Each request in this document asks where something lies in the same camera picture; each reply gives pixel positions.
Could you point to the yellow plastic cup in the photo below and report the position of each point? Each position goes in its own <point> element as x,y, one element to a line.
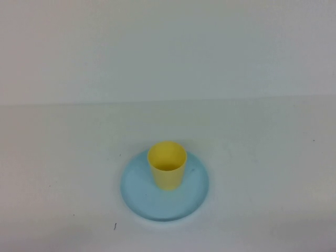
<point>168,179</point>

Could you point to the light blue round plate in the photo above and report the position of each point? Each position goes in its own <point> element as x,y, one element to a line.
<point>168,204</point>

